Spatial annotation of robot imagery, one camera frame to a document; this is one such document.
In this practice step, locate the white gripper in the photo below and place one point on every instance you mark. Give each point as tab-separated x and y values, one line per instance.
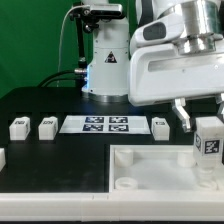
159	74

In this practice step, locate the white square tabletop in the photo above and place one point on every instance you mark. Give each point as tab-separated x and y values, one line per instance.
160	167

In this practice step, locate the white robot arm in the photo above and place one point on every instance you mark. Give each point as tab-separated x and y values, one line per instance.
192	26

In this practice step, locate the white sheet with AprilTags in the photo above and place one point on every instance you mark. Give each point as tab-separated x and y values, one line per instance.
105	124

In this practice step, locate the black camera on mount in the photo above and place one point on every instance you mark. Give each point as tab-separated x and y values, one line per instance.
90	15

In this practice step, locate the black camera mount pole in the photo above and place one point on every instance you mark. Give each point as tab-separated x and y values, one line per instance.
82	59

